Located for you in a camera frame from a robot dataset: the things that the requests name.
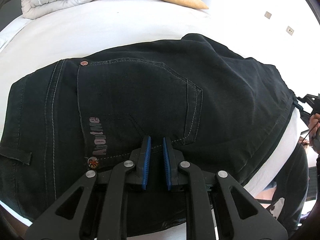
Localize person's right hand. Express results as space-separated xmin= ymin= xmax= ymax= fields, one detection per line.
xmin=308 ymin=113 xmax=320 ymax=147

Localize wall socket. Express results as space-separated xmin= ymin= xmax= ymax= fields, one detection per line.
xmin=265 ymin=11 xmax=272 ymax=19
xmin=286 ymin=26 xmax=294 ymax=35

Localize upper wall socket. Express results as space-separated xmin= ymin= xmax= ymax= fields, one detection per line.
xmin=265 ymin=11 xmax=272 ymax=19

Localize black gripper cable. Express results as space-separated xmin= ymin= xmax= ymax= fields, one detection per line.
xmin=297 ymin=119 xmax=320 ymax=145

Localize black denim pants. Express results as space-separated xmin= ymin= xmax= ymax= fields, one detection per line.
xmin=1 ymin=34 xmax=296 ymax=236

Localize white bed sheet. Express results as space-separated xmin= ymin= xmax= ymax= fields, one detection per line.
xmin=1 ymin=0 xmax=299 ymax=239

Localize lower wall socket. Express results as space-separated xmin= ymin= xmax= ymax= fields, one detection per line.
xmin=286 ymin=26 xmax=294 ymax=35

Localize black jacket sleeve forearm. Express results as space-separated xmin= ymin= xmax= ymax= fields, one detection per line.
xmin=272 ymin=143 xmax=309 ymax=237

